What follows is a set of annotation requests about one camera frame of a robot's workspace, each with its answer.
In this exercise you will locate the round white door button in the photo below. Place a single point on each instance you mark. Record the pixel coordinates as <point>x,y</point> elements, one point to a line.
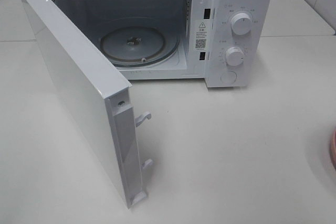
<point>228,78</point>

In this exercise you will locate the white microwave door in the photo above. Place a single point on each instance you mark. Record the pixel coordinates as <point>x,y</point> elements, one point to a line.
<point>95,93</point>

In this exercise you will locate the white control knob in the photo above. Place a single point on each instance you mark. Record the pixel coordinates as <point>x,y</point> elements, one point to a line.
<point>234,56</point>
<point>241,23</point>

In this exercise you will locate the pink plate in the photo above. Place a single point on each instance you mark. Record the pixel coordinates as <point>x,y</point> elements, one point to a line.
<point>333,149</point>

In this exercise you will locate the glass microwave turntable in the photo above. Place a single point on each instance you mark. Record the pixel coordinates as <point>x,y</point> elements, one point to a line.
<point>138,41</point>

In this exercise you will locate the white microwave oven body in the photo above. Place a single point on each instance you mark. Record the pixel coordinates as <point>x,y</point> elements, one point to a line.
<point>203,27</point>

